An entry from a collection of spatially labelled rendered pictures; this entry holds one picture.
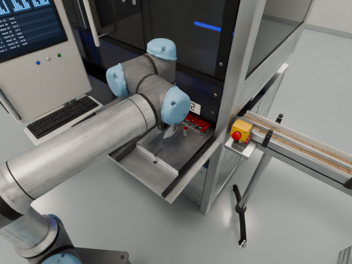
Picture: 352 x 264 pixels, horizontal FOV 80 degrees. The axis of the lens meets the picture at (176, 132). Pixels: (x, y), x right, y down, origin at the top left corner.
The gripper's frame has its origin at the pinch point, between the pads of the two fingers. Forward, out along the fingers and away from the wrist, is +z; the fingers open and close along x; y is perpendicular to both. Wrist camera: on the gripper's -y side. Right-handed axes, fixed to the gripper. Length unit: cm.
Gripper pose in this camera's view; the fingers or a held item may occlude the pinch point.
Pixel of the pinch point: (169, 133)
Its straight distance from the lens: 80.2
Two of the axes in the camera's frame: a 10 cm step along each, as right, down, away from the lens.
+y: -6.2, 5.7, -5.5
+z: 0.0, 6.9, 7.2
